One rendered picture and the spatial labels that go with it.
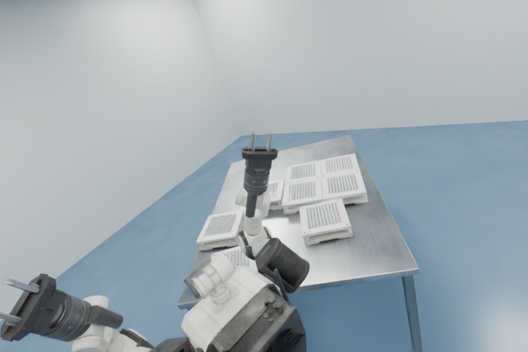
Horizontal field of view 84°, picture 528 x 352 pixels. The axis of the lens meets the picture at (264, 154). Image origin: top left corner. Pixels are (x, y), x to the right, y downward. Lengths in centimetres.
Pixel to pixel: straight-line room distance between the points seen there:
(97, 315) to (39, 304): 13
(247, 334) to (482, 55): 399
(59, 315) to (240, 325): 41
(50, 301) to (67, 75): 366
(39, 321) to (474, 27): 426
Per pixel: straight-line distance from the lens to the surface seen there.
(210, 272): 88
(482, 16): 426
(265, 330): 84
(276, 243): 98
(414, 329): 175
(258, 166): 98
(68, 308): 87
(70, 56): 439
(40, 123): 414
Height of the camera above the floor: 188
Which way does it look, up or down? 23 degrees down
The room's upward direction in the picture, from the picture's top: 18 degrees counter-clockwise
